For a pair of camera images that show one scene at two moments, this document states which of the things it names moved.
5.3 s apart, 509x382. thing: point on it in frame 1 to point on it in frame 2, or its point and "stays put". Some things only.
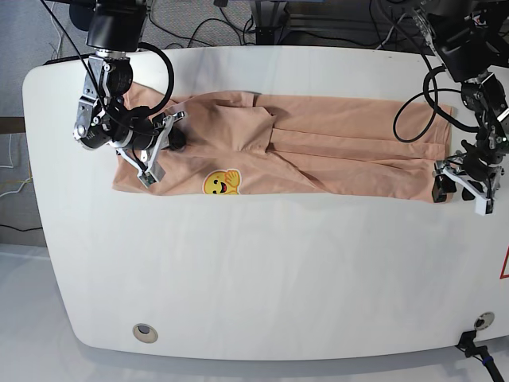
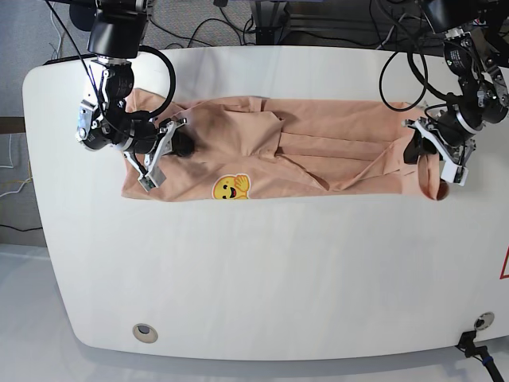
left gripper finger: (442, 186) to (417, 146)
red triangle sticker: (504, 273) stays put
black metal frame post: (272, 20) stays put
